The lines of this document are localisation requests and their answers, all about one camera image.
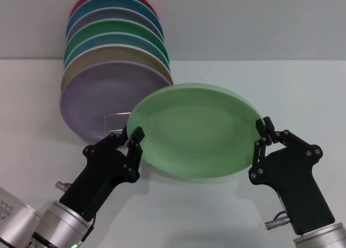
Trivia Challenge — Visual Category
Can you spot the grey lavender plate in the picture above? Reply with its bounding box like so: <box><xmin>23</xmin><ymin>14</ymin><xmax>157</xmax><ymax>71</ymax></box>
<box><xmin>65</xmin><ymin>6</ymin><xmax>164</xmax><ymax>42</ymax></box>

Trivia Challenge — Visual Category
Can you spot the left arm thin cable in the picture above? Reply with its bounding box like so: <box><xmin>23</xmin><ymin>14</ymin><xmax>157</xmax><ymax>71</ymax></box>
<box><xmin>79</xmin><ymin>218</ymin><xmax>96</xmax><ymax>245</ymax></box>

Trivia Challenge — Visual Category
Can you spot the red plate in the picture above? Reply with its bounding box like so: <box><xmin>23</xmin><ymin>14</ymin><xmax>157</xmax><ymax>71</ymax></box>
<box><xmin>69</xmin><ymin>0</ymin><xmax>157</xmax><ymax>21</ymax></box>

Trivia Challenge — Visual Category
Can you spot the teal plate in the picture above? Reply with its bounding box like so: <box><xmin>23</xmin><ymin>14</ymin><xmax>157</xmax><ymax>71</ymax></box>
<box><xmin>66</xmin><ymin>0</ymin><xmax>165</xmax><ymax>41</ymax></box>

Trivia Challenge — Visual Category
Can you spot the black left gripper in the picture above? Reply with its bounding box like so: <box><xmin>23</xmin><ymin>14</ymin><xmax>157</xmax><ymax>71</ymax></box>
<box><xmin>59</xmin><ymin>125</ymin><xmax>145</xmax><ymax>222</ymax></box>

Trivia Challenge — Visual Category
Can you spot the purple plate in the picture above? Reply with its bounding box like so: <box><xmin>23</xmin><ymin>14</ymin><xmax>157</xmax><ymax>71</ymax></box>
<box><xmin>59</xmin><ymin>60</ymin><xmax>170</xmax><ymax>146</ymax></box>

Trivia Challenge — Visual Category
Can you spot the clear wire plate rack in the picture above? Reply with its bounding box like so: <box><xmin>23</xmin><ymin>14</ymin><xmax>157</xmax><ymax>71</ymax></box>
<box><xmin>104</xmin><ymin>111</ymin><xmax>132</xmax><ymax>140</ymax></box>

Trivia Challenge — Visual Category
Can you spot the tan plate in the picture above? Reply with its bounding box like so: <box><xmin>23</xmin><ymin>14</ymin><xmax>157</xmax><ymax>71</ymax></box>
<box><xmin>61</xmin><ymin>44</ymin><xmax>174</xmax><ymax>92</ymax></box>

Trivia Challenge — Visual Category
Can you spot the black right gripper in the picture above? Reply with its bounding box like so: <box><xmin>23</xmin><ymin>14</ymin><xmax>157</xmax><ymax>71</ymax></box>
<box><xmin>248</xmin><ymin>117</ymin><xmax>336</xmax><ymax>236</ymax></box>

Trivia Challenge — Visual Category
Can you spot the dark green plate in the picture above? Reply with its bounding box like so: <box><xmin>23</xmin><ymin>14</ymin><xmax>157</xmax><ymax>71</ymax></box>
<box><xmin>64</xmin><ymin>18</ymin><xmax>170</xmax><ymax>62</ymax></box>

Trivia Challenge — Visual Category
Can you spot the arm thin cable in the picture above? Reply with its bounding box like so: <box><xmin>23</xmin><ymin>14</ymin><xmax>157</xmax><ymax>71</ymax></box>
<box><xmin>79</xmin><ymin>218</ymin><xmax>96</xmax><ymax>245</ymax></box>
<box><xmin>272</xmin><ymin>210</ymin><xmax>288</xmax><ymax>222</ymax></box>

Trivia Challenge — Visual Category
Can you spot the light blue plate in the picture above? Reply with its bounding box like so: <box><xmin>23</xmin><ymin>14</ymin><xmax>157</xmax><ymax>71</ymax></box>
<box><xmin>63</xmin><ymin>31</ymin><xmax>171</xmax><ymax>70</ymax></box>

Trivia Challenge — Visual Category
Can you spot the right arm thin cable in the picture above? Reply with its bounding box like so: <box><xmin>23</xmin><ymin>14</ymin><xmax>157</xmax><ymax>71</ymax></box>
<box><xmin>272</xmin><ymin>210</ymin><xmax>288</xmax><ymax>222</ymax></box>

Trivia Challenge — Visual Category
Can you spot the light green plate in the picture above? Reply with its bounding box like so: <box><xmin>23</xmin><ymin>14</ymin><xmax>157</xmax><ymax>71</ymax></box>
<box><xmin>127</xmin><ymin>82</ymin><xmax>262</xmax><ymax>180</ymax></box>

